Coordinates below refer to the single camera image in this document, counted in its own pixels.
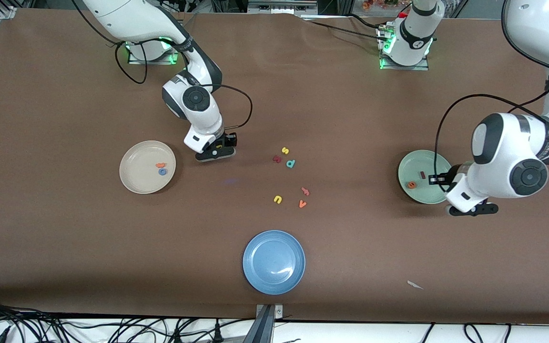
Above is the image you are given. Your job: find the orange flower bunch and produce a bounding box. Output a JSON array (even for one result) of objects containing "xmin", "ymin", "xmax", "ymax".
[{"xmin": 363, "ymin": 0, "xmax": 399, "ymax": 11}]

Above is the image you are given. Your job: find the grey metal bracket post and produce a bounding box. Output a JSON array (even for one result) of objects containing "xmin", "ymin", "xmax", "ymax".
[{"xmin": 244, "ymin": 303, "xmax": 285, "ymax": 343}]

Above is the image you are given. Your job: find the black base cable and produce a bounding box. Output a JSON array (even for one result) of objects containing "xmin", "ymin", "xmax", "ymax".
[{"xmin": 303, "ymin": 13, "xmax": 392, "ymax": 42}]

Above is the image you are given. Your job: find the silver metal frame bar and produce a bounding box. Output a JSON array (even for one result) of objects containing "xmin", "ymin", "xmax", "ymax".
[{"xmin": 247, "ymin": 0, "xmax": 318, "ymax": 15}]

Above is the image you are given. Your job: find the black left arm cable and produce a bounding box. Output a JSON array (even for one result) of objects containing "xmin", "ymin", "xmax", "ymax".
[{"xmin": 434, "ymin": 0, "xmax": 549, "ymax": 191}]

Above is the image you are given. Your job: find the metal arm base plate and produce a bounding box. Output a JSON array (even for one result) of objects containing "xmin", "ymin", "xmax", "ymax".
[
  {"xmin": 127, "ymin": 43, "xmax": 181, "ymax": 65},
  {"xmin": 378, "ymin": 24, "xmax": 430, "ymax": 71}
]

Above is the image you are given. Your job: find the green round plate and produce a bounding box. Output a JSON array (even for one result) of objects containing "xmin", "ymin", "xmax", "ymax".
[{"xmin": 397, "ymin": 150, "xmax": 454, "ymax": 205}]

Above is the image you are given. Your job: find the blue round plate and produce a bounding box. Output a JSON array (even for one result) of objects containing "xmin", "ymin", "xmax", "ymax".
[{"xmin": 243, "ymin": 230, "xmax": 306, "ymax": 295}]

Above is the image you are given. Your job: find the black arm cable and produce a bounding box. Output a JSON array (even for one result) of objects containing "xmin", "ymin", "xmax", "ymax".
[
  {"xmin": 72, "ymin": 0, "xmax": 253, "ymax": 130},
  {"xmin": 434, "ymin": 0, "xmax": 549, "ymax": 191}
]

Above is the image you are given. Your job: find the beige round plate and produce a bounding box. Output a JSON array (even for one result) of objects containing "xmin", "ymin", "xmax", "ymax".
[{"xmin": 119, "ymin": 140, "xmax": 177, "ymax": 195}]

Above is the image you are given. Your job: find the brown table cover sheet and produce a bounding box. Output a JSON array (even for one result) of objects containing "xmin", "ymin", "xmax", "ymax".
[{"xmin": 0, "ymin": 9, "xmax": 549, "ymax": 324}]

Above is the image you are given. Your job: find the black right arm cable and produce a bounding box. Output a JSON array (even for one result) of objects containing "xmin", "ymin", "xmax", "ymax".
[{"xmin": 72, "ymin": 0, "xmax": 253, "ymax": 130}]

